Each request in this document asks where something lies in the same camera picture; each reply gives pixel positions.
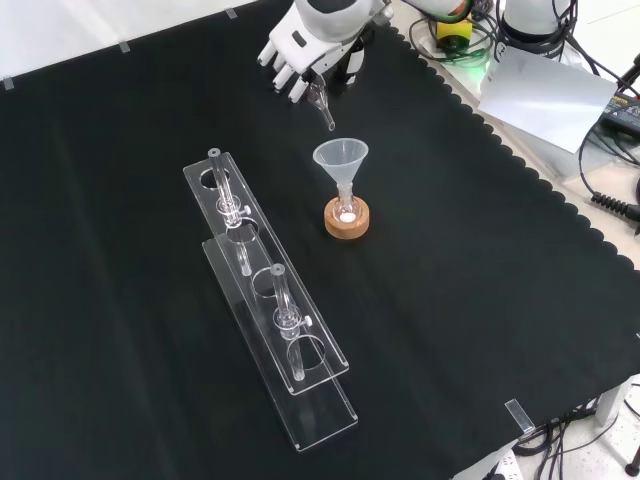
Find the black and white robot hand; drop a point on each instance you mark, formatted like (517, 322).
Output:
(305, 45)

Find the clear plastic funnel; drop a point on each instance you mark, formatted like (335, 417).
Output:
(340, 160)

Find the glass round-bottom flask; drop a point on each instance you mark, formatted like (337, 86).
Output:
(346, 210)

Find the clear funnel stand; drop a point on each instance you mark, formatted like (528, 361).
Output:
(300, 320)

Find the clear tape piece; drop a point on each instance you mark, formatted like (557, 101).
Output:
(124, 47)
(520, 416)
(232, 13)
(7, 83)

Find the yellow stop button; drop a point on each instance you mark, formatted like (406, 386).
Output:
(452, 32)

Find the pale board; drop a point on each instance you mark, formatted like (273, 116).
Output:
(545, 95)

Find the black bench cloth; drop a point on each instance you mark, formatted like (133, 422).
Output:
(450, 250)

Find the black power adapter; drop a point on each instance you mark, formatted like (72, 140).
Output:
(622, 112)

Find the black tripod leg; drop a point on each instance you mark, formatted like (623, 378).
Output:
(631, 75)

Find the white power strip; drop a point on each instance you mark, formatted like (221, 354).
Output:
(505, 467)

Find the white table leg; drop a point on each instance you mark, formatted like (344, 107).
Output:
(612, 400)

